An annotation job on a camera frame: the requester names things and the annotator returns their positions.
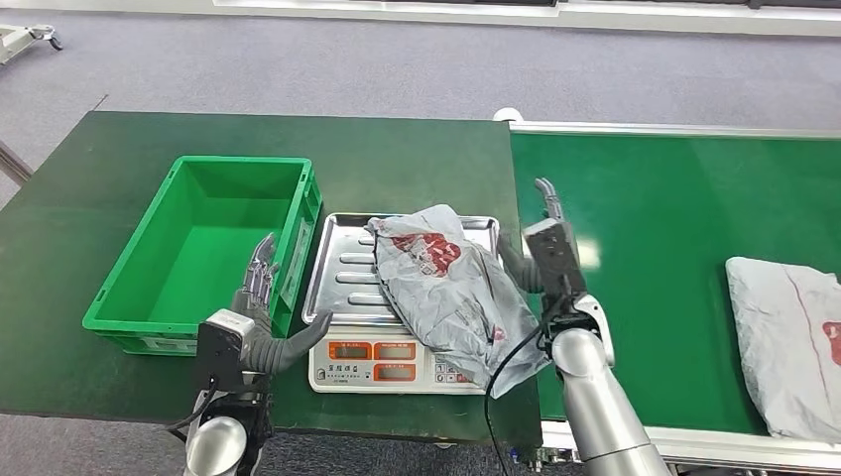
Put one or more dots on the green plastic crate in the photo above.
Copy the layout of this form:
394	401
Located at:
197	249

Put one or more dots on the green conveyor belt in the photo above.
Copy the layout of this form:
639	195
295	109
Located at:
657	197

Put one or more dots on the white electronic scale base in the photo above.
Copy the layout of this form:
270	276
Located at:
368	380

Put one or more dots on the steel weighing tray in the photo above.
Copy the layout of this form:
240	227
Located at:
341	263

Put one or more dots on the white conveyor roller end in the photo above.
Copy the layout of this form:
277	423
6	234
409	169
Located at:
507	114

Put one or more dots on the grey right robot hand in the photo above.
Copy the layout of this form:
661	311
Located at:
519	266

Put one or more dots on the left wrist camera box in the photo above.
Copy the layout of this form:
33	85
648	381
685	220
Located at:
220	341

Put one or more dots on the grey mailer package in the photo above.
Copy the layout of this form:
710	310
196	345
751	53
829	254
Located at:
447	289
782	341

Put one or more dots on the grey metal bar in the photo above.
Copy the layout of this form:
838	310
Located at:
14	164

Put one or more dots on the flat grey mailer package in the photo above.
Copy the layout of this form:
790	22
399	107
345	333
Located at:
782	341

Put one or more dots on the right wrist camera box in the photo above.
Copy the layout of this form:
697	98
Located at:
555	256

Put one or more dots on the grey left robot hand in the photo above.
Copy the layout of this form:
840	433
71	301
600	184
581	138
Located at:
269	351

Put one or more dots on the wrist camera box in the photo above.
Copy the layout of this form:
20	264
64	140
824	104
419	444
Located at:
220	341
555	256

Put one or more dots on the white cart frame with caster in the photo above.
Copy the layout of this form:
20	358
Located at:
16	38

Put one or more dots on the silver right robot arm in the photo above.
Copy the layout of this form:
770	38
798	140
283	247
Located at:
598	401

